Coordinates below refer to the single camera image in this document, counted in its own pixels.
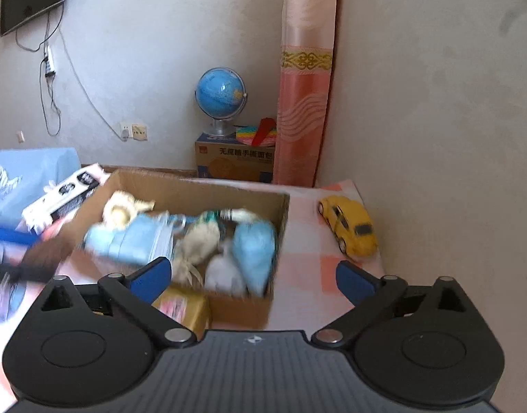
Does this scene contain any orange checkered tablecloth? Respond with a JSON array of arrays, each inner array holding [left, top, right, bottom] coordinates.
[[0, 177, 388, 413]]

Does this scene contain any gold tissue pack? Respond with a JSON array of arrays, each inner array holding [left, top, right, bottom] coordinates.
[[152, 285, 211, 339]]

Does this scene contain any blue face mask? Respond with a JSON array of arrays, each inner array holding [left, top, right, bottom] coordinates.
[[83, 212, 187, 266]]

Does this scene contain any cream pouch blue tassel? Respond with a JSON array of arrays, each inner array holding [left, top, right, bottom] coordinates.
[[172, 211, 222, 286]]

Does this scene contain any peach patterned curtain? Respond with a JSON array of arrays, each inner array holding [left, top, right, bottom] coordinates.
[[274, 0, 337, 187]]

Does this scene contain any blue plush doll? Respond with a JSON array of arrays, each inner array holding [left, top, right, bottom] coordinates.
[[232, 220, 276, 297]]

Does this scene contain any cardboard box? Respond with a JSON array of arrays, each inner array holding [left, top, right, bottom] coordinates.
[[57, 170, 289, 329]]

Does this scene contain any black white pen box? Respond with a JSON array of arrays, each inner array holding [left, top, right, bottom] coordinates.
[[22, 163, 106, 235]]

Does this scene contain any blue desk globe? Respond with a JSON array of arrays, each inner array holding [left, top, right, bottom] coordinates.
[[194, 67, 247, 137]]

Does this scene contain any yellow toy car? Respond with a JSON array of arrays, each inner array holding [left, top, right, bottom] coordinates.
[[317, 196, 378, 260]]

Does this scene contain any orange printed carton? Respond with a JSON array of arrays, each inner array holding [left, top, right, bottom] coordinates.
[[194, 133, 275, 184]]

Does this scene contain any rainbow pop toy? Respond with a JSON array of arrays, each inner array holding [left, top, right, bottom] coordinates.
[[235, 117, 277, 147]]

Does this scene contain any blue embroidered pillow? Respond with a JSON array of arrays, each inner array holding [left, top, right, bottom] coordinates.
[[0, 147, 80, 229]]

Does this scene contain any cream woven scrunchie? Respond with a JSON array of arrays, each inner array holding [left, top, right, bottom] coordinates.
[[102, 190, 155, 229]]

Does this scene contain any wall power socket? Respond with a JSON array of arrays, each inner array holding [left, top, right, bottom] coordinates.
[[119, 122, 148, 141]]

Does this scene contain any white knotted cloth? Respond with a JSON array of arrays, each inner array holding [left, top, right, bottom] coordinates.
[[203, 239, 246, 297]]

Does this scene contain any black hanging cable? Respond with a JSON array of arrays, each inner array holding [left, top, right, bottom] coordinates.
[[15, 7, 66, 138]]

